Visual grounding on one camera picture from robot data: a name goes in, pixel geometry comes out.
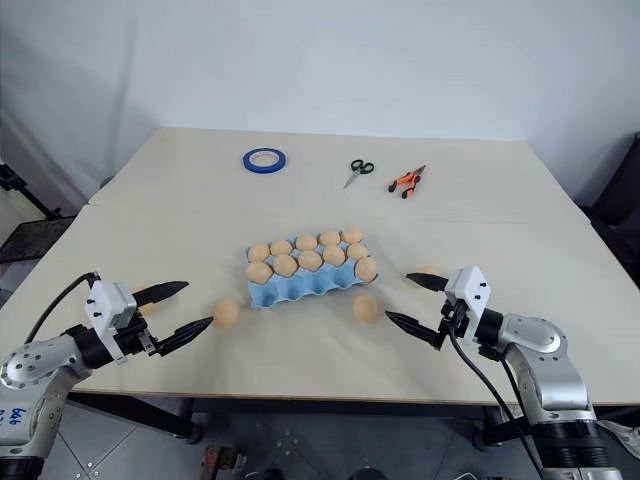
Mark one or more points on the black metal stand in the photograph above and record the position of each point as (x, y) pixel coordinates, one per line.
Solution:
(22, 187)

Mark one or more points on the dark table frame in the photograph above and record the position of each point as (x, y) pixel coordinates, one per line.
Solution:
(310, 404)

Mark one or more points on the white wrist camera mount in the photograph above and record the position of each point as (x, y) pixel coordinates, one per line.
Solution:
(467, 290)
(107, 305)

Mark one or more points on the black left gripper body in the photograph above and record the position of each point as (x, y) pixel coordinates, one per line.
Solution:
(134, 339)

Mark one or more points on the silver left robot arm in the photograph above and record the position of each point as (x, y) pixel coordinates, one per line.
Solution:
(47, 352)

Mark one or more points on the blue tape roll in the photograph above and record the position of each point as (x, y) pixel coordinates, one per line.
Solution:
(264, 160)

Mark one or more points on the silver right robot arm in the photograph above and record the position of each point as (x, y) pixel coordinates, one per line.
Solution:
(542, 350)

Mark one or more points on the black chair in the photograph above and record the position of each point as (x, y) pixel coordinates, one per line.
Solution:
(617, 205)

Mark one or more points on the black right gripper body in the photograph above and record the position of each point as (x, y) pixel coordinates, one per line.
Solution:
(455, 317)

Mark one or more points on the blue egg tray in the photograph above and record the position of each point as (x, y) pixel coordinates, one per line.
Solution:
(305, 285)

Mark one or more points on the dark rounded shape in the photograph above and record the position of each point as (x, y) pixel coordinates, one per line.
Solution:
(365, 473)

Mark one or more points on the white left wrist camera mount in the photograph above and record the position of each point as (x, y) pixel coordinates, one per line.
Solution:
(107, 305)

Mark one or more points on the black flat case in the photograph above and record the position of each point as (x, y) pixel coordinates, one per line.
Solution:
(25, 240)

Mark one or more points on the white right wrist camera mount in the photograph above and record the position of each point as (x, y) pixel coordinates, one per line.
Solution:
(467, 290)

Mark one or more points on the brown rusty block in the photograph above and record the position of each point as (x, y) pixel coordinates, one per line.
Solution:
(225, 457)

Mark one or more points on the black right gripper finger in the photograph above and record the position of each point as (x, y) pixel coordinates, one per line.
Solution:
(412, 325)
(427, 280)

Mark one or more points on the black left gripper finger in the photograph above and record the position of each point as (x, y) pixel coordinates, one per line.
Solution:
(162, 290)
(187, 332)

